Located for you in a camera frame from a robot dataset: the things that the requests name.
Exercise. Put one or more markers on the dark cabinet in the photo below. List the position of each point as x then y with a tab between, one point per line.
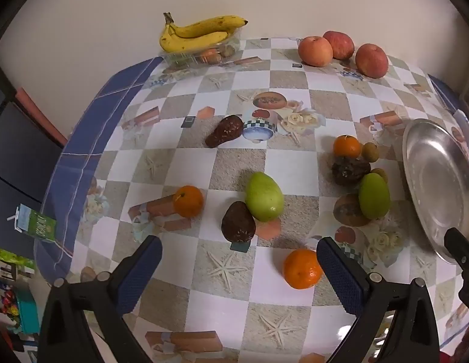
15	151

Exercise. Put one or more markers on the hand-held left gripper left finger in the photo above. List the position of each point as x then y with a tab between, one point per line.
138	279

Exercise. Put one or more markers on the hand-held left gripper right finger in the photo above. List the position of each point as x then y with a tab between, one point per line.
340	276

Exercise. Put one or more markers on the small orange in container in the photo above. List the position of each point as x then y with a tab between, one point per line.
211	56

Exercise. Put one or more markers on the checkered printed tablecloth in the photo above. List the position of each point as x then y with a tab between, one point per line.
238	158

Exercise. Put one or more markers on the red apple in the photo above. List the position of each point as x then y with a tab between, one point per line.
315	51
371	60
342	42

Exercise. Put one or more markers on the reddish-brown board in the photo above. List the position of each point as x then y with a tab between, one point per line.
41	117

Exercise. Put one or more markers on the small yellow-green lime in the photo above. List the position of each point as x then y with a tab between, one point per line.
370	151
381	174

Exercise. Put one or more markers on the yellow banana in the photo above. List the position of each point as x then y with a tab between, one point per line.
211	26
189	43

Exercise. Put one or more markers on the green and white carton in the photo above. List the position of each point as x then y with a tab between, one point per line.
37	226

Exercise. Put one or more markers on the clear plastic container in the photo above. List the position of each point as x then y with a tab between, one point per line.
187	60

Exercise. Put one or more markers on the round metal plate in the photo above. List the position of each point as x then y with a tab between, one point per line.
435	181

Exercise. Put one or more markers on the dark brown avocado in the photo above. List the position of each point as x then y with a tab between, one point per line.
238	223
225	130

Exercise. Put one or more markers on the wrinkled dark avocado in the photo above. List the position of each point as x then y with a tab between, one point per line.
348	172

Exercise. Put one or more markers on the teal box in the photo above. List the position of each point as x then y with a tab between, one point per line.
28	314

